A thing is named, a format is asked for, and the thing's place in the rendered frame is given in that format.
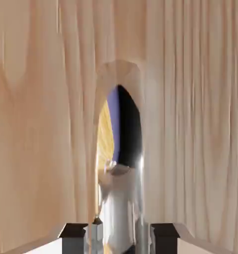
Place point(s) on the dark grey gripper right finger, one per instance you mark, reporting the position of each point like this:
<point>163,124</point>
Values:
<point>166,236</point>

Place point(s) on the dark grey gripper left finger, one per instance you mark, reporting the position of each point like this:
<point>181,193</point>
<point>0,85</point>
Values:
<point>73,236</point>

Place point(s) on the light wood drawer front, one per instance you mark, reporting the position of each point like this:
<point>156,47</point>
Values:
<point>41,119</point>

